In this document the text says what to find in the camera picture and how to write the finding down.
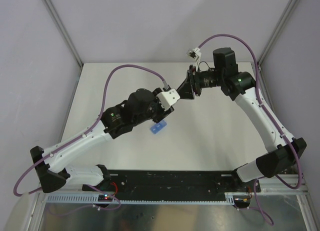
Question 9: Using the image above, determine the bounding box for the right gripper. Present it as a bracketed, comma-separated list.
[176, 65, 224, 100]

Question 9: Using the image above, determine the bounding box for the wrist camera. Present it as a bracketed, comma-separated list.
[187, 47, 202, 71]
[156, 88, 181, 111]

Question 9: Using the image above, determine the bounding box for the blue pill organizer box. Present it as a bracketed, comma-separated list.
[149, 120, 167, 135]

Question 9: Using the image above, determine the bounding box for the aluminium frame post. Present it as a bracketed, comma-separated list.
[257, 0, 305, 67]
[37, 0, 84, 67]

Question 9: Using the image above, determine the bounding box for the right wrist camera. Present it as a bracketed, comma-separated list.
[187, 47, 202, 71]

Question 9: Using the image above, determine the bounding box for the purple cable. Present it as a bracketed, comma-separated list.
[197, 34, 303, 227]
[12, 64, 171, 217]

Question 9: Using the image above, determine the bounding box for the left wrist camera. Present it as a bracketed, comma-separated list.
[156, 88, 181, 111]

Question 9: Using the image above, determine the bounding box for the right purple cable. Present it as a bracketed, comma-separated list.
[197, 34, 303, 227]

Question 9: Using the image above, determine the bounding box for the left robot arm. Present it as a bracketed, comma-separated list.
[30, 88, 180, 193]

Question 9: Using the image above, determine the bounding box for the left aluminium frame post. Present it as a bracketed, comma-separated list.
[37, 0, 84, 67]

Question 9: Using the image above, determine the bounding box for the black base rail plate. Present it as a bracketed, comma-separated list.
[99, 169, 261, 201]

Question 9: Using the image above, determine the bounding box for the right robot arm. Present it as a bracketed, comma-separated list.
[177, 47, 307, 192]

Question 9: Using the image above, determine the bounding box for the grey cable duct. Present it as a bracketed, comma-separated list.
[46, 193, 250, 205]

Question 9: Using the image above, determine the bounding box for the right aluminium frame post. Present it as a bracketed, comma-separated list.
[257, 0, 305, 67]

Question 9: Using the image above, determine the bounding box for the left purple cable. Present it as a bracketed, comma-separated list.
[12, 64, 171, 217]

